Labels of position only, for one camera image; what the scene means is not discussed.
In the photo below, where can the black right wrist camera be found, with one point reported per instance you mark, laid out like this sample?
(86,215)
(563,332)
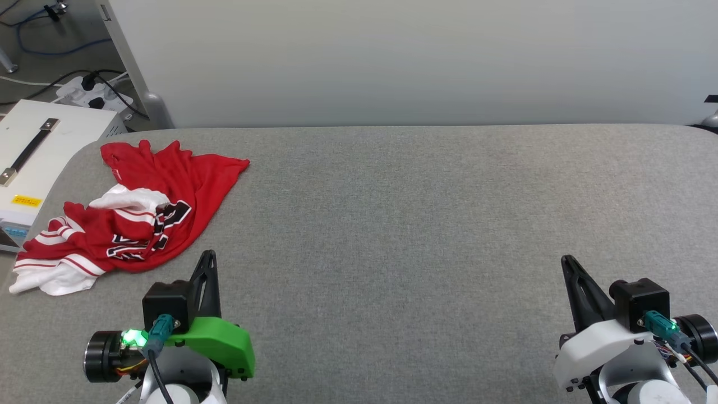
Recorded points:
(645,297)

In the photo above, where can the yellow warning label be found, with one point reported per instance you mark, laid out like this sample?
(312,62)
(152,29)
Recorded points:
(26,201)

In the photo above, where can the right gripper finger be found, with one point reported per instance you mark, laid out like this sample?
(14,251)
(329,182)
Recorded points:
(575,303)
(597,306)

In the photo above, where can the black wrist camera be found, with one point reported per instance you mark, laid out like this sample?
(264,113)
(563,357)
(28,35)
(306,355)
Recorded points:
(645,297)
(168,303)

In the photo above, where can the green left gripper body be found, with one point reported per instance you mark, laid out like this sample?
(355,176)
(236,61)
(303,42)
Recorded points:
(219,342)

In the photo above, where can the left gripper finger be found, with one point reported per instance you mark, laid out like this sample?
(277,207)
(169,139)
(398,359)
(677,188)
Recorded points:
(214,297)
(201,275)

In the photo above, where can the white power strip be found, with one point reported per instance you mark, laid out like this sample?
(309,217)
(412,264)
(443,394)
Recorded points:
(109,98)

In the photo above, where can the white partition panel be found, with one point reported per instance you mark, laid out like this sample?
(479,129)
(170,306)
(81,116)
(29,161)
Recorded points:
(392,56)

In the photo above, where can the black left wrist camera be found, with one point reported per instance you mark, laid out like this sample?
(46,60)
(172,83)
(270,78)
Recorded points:
(168,303)

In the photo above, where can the red white basketball jersey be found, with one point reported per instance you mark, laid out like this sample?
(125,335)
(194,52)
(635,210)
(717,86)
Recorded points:
(185,179)

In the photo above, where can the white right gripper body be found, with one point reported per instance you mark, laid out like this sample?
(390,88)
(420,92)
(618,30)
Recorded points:
(594,348)

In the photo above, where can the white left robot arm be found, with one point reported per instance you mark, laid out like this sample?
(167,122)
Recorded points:
(185,387)

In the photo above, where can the white equipment box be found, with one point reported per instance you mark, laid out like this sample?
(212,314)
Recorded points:
(67,151)

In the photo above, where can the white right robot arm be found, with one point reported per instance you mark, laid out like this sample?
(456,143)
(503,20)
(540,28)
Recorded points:
(645,387)

